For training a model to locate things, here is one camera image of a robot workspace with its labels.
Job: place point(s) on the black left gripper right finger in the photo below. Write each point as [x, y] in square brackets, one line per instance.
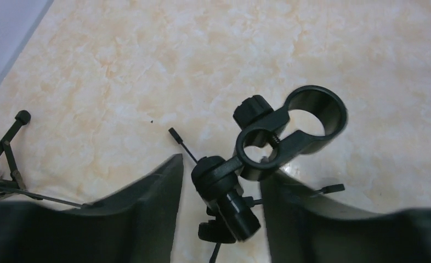
[302, 226]

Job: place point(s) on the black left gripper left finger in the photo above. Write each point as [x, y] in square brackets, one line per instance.
[134, 224]

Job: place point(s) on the black tripod clip mic stand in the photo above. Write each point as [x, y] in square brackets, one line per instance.
[259, 151]

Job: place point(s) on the black shock mount tripod stand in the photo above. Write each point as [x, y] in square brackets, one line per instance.
[11, 180]

